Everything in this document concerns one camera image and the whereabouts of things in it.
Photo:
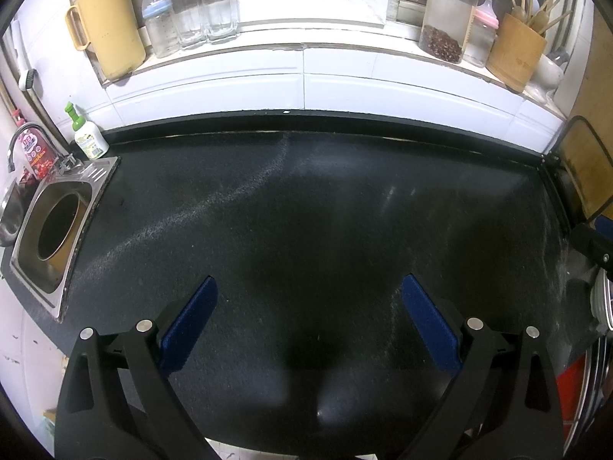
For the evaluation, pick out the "red cabinet front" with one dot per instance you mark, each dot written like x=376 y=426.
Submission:
x=572 y=385

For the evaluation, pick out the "steel faucet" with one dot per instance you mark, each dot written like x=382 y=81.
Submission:
x=36 y=129

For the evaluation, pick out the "white ceramic pot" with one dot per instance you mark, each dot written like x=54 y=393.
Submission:
x=548 y=74

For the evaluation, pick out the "stainless steel bowl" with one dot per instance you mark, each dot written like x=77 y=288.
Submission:
x=12 y=213

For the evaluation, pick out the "red printed packet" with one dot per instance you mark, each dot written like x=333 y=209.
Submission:
x=36 y=155

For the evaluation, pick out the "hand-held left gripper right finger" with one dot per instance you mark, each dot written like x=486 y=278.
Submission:
x=431 y=328

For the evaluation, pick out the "bamboo utensil holder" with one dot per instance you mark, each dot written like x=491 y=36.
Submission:
x=515 y=55

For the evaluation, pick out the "blue capped baby bottle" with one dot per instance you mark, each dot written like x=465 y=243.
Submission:
x=162 y=28

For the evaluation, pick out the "clear glass tumbler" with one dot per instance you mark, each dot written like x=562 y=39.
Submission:
x=220 y=9
x=189 y=19

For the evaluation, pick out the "glass jar with red beans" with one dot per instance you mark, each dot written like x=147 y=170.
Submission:
x=445 y=24

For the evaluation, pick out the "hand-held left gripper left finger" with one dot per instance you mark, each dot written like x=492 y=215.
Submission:
x=189 y=328

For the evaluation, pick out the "wooden cutting board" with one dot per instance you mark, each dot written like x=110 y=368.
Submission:
x=594 y=105

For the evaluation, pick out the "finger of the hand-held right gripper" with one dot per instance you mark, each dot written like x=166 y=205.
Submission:
x=605 y=226
x=591 y=247

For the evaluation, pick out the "pink capped baby bottle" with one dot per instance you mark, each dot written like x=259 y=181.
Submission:
x=479 y=38

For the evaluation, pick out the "stainless steel sink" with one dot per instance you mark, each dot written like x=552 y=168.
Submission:
x=98 y=172

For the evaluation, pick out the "yellow plastic pitcher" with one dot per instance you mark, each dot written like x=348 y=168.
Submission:
x=115 y=24

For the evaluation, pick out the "green capped dish soap bottle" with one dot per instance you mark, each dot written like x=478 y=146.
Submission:
x=90 y=141

